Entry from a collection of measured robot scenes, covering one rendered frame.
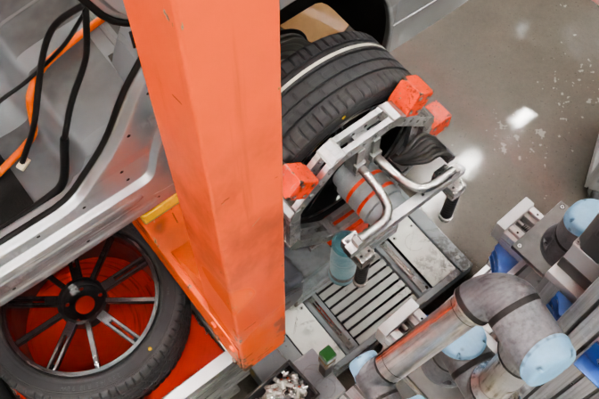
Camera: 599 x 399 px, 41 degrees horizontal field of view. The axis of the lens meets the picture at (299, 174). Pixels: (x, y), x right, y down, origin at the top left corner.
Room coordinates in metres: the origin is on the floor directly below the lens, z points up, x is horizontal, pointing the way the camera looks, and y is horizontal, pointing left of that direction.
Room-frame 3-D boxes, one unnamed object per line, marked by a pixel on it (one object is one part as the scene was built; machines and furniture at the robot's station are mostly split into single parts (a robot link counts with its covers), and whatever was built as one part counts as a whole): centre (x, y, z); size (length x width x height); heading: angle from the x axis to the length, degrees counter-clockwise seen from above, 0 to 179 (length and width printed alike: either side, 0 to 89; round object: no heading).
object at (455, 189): (1.07, -0.43, 0.93); 0.09 x 0.05 x 0.05; 39
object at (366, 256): (0.86, -0.16, 0.93); 0.09 x 0.05 x 0.05; 39
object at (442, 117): (1.33, -0.41, 0.85); 0.09 x 0.08 x 0.07; 129
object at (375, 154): (1.09, -0.32, 1.03); 0.19 x 0.18 x 0.11; 39
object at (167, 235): (0.99, 0.36, 0.69); 0.52 x 0.17 x 0.35; 39
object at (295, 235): (1.13, -0.17, 0.85); 0.54 x 0.07 x 0.54; 129
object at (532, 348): (0.47, -0.47, 1.19); 0.15 x 0.12 x 0.55; 28
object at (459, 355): (0.58, -0.41, 0.98); 0.13 x 0.12 x 0.14; 28
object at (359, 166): (0.97, -0.17, 1.03); 0.19 x 0.18 x 0.11; 39
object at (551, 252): (0.92, -0.78, 0.87); 0.15 x 0.15 x 0.10
